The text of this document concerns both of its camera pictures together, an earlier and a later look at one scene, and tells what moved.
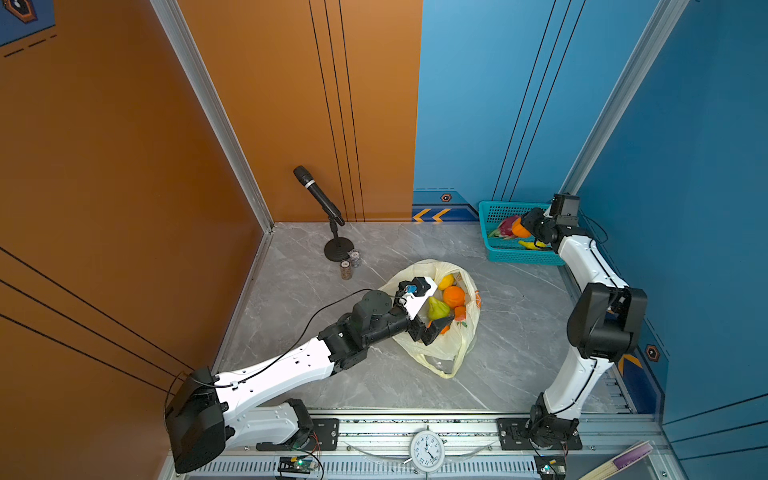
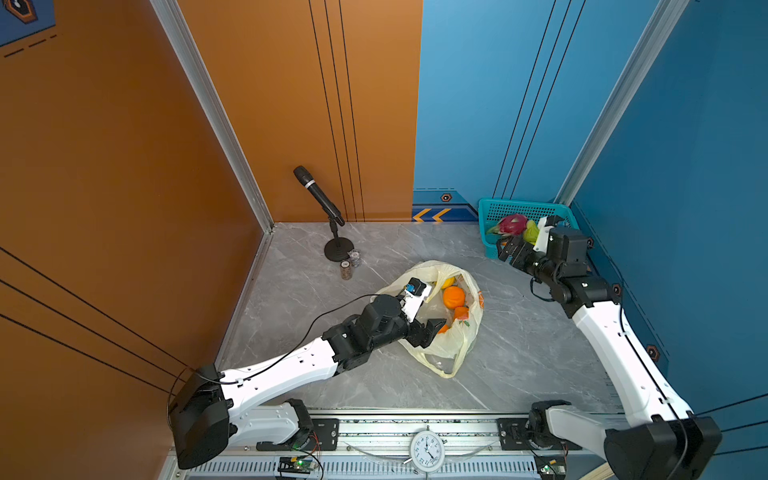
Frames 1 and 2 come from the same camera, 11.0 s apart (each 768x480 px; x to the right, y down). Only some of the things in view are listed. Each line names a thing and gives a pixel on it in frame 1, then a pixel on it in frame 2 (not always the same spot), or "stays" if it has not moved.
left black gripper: (430, 332) stays
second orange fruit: (454, 296) stays
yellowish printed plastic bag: (446, 353) stays
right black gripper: (529, 221) -> (503, 253)
